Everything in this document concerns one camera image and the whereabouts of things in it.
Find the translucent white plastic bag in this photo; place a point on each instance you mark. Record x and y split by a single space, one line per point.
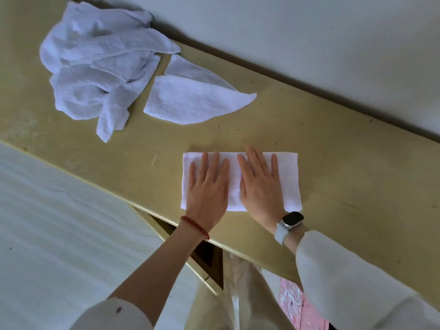
240 298

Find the person's left forearm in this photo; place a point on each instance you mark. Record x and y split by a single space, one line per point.
158 274

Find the small flat white towel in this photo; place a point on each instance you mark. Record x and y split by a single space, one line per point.
190 70

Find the person's left middle finger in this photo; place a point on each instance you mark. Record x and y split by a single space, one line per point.
215 166

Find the heap of crumpled white towels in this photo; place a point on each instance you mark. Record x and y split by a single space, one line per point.
92 61

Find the person's right forearm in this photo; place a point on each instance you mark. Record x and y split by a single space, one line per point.
295 241

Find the person's left hand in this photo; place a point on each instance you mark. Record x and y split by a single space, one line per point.
206 195

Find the white mattress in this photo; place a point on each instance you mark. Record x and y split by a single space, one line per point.
62 237

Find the rectangular white towel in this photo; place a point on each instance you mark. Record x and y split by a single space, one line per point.
292 182

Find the white towel folded to triangle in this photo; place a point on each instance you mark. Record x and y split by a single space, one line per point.
192 101

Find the person's white jacket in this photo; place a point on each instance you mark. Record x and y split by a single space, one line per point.
350 288

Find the person's right middle finger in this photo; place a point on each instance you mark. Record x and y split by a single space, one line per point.
252 159

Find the white smartwatch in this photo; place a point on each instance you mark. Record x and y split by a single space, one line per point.
291 220

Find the person's right little finger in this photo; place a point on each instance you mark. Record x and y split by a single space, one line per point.
275 166

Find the person's right hand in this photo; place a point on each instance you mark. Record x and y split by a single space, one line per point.
263 195

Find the pink patterned box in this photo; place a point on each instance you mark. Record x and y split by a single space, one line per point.
295 305

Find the person's left little finger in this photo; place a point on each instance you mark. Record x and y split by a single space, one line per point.
192 173

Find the person's right thumb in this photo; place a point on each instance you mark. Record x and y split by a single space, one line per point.
242 190

